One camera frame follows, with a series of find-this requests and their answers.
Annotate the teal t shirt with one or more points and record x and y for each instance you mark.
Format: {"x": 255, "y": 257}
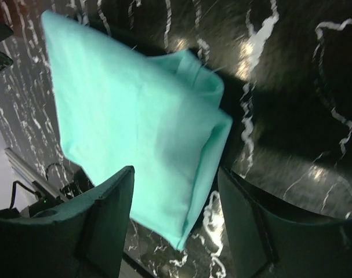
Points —
{"x": 160, "y": 114}

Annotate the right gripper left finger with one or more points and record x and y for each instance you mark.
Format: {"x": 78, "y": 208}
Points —
{"x": 83, "y": 237}

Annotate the aluminium rail frame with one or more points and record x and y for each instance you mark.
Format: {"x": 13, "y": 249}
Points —
{"x": 29, "y": 174}

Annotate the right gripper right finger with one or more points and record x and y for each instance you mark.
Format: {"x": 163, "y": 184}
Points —
{"x": 270, "y": 237}

